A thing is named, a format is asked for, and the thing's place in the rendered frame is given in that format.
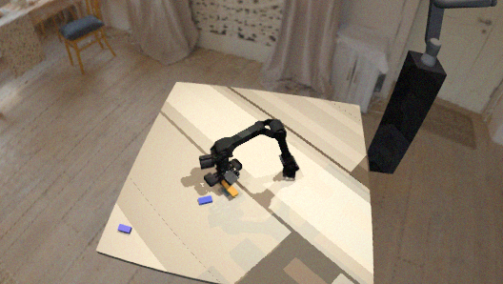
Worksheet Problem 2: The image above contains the small purple block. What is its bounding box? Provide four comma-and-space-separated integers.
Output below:
117, 224, 131, 233

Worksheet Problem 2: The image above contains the orange bar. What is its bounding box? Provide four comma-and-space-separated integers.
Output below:
221, 180, 238, 198

